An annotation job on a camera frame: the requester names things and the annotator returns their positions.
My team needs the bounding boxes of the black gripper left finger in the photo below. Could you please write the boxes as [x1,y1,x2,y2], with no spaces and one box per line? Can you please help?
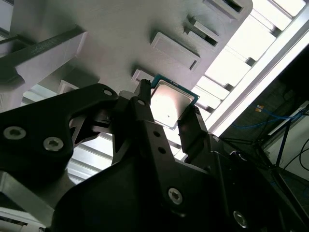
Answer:
[0,79,192,228]

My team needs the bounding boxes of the silver CPU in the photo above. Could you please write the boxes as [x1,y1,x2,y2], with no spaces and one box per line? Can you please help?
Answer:
[149,73,201,131]

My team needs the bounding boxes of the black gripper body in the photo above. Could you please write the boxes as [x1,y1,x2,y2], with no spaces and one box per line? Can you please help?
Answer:
[48,154,233,232]

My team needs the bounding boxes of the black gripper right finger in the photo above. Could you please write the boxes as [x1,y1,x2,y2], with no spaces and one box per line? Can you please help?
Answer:
[177,107,304,232]

